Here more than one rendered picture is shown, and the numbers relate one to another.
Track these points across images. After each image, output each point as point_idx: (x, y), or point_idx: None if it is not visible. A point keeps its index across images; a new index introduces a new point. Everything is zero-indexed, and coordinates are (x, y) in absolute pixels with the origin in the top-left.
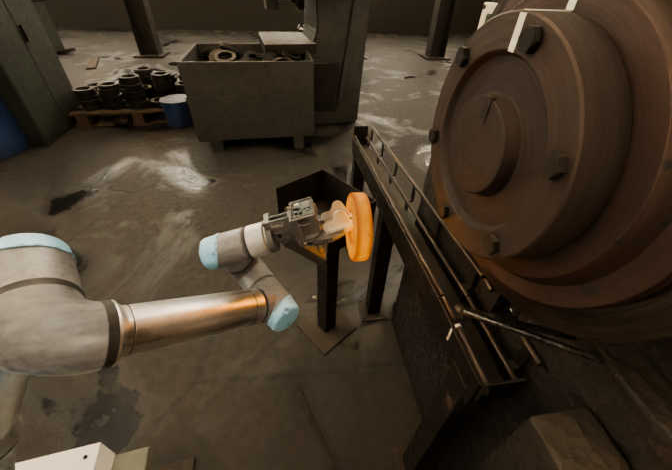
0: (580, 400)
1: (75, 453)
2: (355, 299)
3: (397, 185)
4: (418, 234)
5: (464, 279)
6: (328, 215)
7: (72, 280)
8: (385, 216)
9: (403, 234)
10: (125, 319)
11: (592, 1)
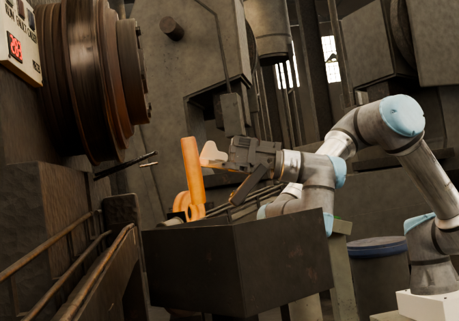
0: (100, 203)
1: (455, 297)
2: None
3: (51, 289)
4: (84, 280)
5: (85, 248)
6: (220, 156)
7: (358, 118)
8: (114, 298)
9: (120, 249)
10: (327, 136)
11: None
